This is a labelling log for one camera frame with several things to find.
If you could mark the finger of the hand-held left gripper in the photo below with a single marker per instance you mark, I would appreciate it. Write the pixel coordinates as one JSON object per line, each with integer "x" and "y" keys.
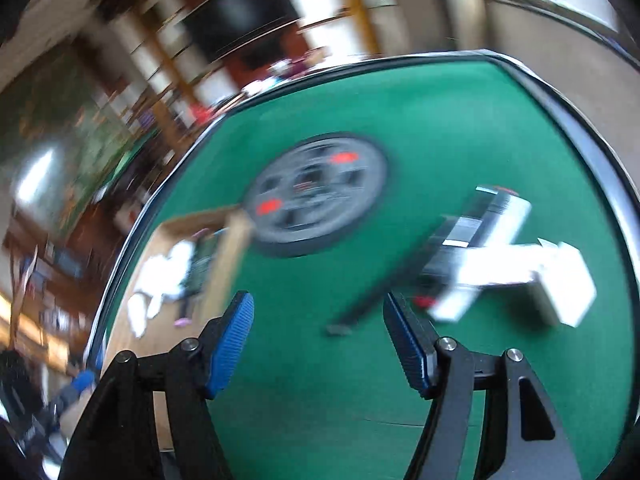
{"x": 83, "y": 381}

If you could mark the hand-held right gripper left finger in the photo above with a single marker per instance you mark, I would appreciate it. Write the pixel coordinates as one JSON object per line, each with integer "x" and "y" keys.
{"x": 232, "y": 345}

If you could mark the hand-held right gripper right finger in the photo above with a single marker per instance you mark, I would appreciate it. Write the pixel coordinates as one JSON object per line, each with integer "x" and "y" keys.
{"x": 407, "y": 350}

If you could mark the cardboard box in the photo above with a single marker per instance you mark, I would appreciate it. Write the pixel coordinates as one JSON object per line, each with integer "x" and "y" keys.
{"x": 227, "y": 265}

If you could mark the large white power adapter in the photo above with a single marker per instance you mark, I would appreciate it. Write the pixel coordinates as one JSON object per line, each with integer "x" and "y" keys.
{"x": 565, "y": 285}

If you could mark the black pen silver tip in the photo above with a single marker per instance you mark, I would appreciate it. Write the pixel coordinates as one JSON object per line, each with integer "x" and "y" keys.
{"x": 365, "y": 307}

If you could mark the white tube black print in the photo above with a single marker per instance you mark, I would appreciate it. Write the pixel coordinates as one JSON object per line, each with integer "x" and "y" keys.
{"x": 480, "y": 285}

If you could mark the black white rectangular box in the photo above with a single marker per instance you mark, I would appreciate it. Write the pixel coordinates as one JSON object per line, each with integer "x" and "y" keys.
{"x": 480, "y": 220}

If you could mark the round grey table dial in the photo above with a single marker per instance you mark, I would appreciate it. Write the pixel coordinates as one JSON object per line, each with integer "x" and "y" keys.
{"x": 315, "y": 195}

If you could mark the wooden wall shelving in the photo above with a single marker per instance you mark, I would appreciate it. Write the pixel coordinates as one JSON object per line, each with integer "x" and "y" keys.
{"x": 165, "y": 60}

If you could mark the black wall television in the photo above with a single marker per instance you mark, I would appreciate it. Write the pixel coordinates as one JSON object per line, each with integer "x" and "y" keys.
{"x": 240, "y": 10}

